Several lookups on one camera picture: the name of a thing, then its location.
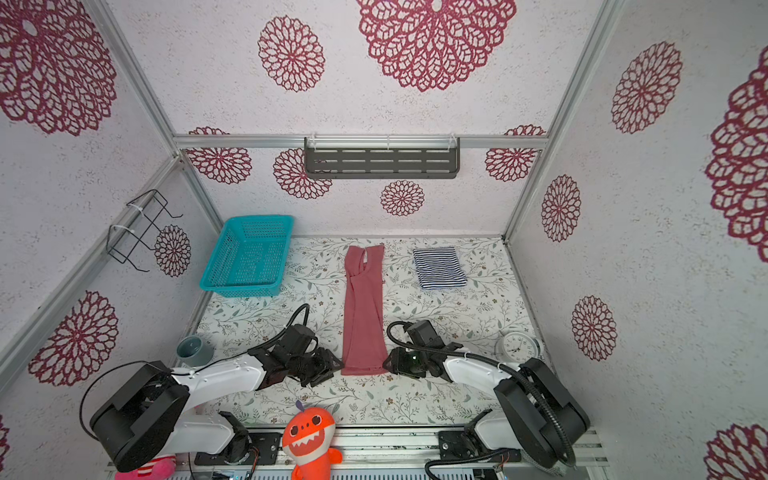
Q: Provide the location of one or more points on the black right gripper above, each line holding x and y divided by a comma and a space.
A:
397, 363

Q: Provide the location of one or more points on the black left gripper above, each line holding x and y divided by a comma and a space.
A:
327, 366

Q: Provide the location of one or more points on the maroon tank top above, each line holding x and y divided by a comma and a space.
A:
364, 350

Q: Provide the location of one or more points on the blue white striped tank top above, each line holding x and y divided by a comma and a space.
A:
439, 268

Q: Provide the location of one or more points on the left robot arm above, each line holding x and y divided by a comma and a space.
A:
154, 413

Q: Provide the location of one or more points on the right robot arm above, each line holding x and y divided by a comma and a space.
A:
535, 417

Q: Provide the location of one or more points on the red monster plush toy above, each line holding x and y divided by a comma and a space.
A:
306, 440

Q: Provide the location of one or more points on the white alarm clock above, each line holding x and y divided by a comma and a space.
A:
517, 347

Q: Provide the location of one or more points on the grey-green cup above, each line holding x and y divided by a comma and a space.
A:
193, 351

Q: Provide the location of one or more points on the teal plastic basket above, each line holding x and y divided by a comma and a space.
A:
249, 257

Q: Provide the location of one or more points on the white pink plush doll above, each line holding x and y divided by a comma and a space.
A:
160, 468

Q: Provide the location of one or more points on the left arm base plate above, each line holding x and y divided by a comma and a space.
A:
261, 448

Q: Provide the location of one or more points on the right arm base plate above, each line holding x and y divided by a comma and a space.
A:
465, 444

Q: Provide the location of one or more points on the grey wall shelf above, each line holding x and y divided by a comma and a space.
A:
389, 158

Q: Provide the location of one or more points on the black wire wall rack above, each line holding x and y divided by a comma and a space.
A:
123, 240

